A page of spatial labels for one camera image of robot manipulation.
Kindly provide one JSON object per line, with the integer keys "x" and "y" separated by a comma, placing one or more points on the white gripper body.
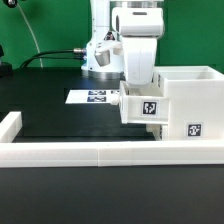
{"x": 139, "y": 59}

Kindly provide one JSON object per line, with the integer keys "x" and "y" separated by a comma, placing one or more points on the white drawer tray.
{"x": 156, "y": 130}
{"x": 145, "y": 105}

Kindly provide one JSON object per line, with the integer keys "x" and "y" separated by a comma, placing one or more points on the white drawer cabinet box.
{"x": 196, "y": 102}

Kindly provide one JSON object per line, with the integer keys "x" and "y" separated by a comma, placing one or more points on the white front drawer tray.
{"x": 156, "y": 130}

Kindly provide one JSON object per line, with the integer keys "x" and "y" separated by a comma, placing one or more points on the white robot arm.
{"x": 115, "y": 19}

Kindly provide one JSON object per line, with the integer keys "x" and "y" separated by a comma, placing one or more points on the white marker tag sheet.
{"x": 92, "y": 96}

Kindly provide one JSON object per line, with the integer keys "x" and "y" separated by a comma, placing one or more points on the black device at left edge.
{"x": 5, "y": 67}

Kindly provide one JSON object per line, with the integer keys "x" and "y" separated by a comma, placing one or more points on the white U-shaped fence wall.
{"x": 101, "y": 154}

